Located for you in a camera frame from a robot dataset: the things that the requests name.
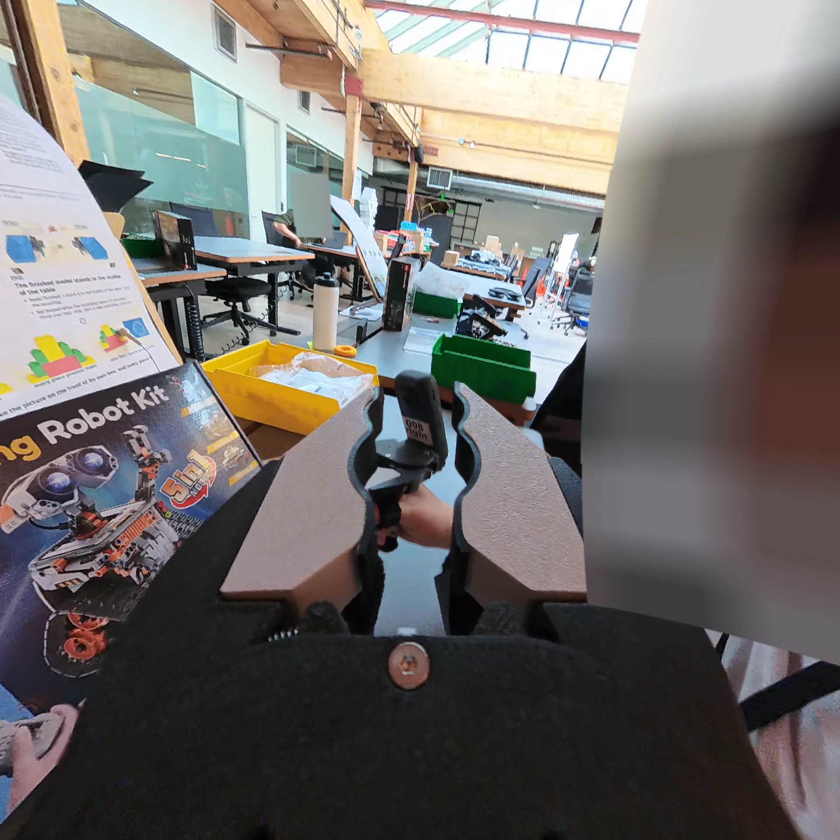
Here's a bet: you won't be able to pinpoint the grey wood-edged neighbouring table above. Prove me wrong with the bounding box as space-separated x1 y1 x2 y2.
287 314 538 427

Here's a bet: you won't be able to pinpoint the blue robot kit box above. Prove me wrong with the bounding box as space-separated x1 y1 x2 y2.
0 360 265 811

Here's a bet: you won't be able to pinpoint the black strap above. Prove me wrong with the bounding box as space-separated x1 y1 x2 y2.
736 661 840 733

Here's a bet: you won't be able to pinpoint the person's pale clothing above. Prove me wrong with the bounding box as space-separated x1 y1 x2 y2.
712 629 840 840

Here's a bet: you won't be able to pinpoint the large green bin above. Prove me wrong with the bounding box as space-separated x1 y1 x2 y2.
430 332 538 406

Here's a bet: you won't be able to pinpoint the person's right hand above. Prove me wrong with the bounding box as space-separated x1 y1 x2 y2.
377 484 456 553

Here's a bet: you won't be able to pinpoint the white instruction poster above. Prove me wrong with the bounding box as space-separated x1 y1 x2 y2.
0 91 181 422

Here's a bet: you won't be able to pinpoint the yellow bin with plastic bags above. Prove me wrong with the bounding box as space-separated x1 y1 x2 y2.
199 338 380 437

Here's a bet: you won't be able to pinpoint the small green bin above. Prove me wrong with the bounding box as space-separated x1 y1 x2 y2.
412 290 462 320

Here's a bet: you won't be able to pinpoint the clear plastic parts bags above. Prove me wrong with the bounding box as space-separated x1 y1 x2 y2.
248 351 376 409

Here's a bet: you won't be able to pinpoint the black office chair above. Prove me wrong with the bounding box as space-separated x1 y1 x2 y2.
200 276 284 345

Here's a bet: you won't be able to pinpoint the curved white printed board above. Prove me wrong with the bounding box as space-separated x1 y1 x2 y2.
329 194 389 301

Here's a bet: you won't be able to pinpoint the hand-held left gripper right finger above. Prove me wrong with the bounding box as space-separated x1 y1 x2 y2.
435 382 588 636

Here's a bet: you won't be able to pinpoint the white water bottle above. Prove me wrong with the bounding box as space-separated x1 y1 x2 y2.
311 272 341 353

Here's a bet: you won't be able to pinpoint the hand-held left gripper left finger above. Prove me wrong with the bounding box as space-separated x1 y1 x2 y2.
220 386 387 636

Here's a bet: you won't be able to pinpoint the tall black product box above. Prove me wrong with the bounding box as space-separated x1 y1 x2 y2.
382 255 422 333

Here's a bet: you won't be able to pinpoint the black box on far desk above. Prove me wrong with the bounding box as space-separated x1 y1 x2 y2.
155 210 199 271

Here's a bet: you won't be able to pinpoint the bag of dark parts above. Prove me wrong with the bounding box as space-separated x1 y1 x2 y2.
455 294 521 343

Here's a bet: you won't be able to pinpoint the wood-edged office desk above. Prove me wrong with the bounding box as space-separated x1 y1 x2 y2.
193 235 317 337

